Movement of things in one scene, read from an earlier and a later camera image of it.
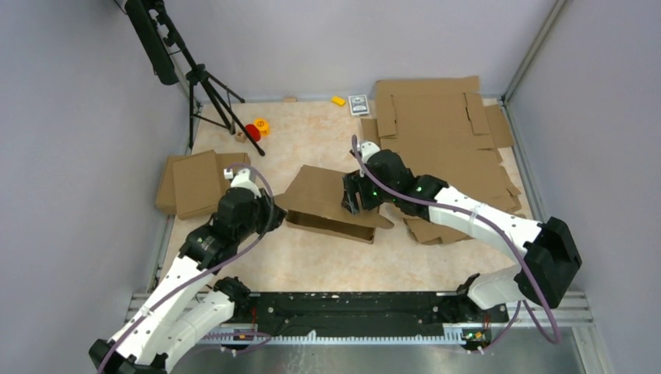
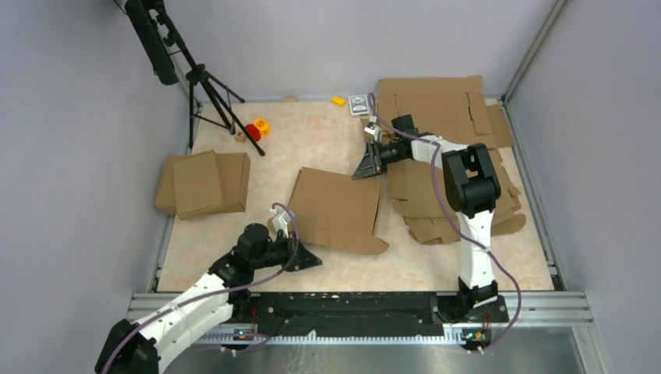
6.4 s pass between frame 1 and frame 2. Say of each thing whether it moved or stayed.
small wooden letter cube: stayed
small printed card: stayed
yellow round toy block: stayed
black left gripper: moved
